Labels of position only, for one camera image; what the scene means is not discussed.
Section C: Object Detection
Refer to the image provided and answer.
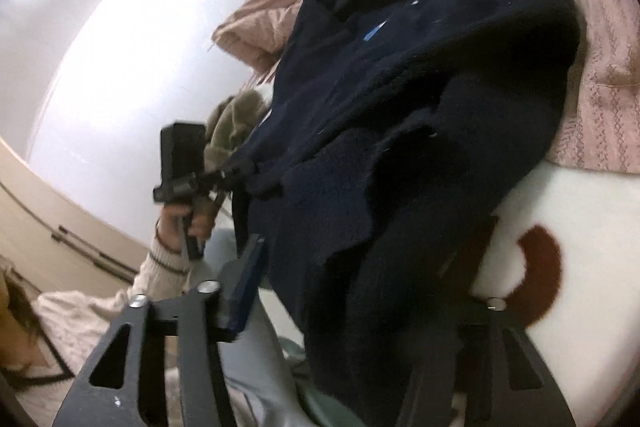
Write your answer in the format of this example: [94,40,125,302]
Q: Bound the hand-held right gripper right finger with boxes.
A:
[450,297,576,427]

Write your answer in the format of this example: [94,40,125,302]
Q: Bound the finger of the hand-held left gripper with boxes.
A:
[200,159,257,188]

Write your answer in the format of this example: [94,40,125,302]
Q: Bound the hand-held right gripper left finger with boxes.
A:
[52,234,268,427]

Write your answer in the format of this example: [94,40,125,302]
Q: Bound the navy blue knit sweater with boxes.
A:
[227,0,583,427]

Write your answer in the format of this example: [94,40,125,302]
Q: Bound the person's left forearm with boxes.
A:
[120,234,193,308]

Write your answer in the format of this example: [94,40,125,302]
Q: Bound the person's left hand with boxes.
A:
[155,196,217,259]

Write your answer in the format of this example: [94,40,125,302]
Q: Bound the olive green cloth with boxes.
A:
[202,89,273,172]

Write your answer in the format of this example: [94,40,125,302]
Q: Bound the person's light blue jeans leg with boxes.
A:
[187,227,321,427]

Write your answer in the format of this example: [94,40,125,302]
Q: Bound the black rods on floor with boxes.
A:
[50,224,138,280]

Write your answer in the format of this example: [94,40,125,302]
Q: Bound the white blanket with brown print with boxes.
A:
[470,0,640,427]

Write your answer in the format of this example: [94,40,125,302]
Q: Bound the pink quilted comforter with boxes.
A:
[210,0,346,80]

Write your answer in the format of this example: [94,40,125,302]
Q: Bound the person's cream knit sweater torso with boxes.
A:
[10,289,161,427]

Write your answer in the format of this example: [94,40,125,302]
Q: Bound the person's hair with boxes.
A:
[0,254,43,360]

